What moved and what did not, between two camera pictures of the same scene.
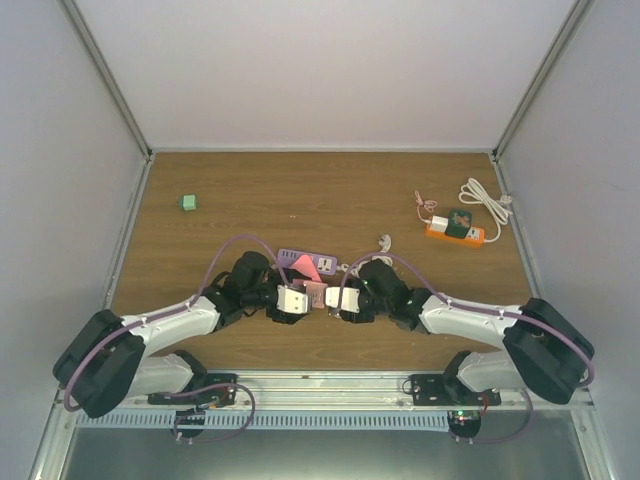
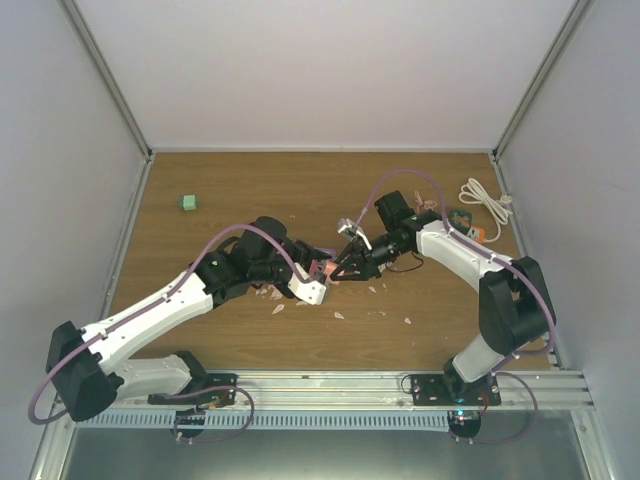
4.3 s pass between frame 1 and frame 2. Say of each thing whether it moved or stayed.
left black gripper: moved
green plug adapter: stayed
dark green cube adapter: stayed
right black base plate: stayed
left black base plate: stayed
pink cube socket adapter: moved
